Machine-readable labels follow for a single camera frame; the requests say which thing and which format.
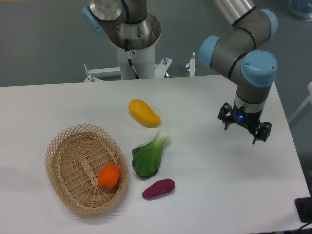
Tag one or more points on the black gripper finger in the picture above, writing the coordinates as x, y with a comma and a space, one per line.
225, 115
261, 132

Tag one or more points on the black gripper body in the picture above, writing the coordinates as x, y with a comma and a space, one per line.
250, 121

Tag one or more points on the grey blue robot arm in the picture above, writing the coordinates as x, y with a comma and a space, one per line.
236, 58

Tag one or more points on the woven wicker basket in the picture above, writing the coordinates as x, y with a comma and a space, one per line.
73, 161

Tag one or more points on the black device at table edge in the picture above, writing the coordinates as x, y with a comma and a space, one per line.
304, 209

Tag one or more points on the yellow mango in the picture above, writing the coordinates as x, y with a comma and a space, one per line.
143, 113

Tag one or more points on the green bok choy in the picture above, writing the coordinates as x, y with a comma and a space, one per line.
147, 157

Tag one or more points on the purple sweet potato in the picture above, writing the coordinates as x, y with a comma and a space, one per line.
158, 189

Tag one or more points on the blue object in background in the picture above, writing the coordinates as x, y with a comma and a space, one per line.
301, 9

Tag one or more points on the orange fruit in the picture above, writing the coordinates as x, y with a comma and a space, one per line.
109, 175

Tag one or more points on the white frame at right edge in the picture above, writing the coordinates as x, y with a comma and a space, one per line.
305, 105

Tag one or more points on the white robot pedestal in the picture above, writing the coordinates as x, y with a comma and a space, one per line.
135, 47

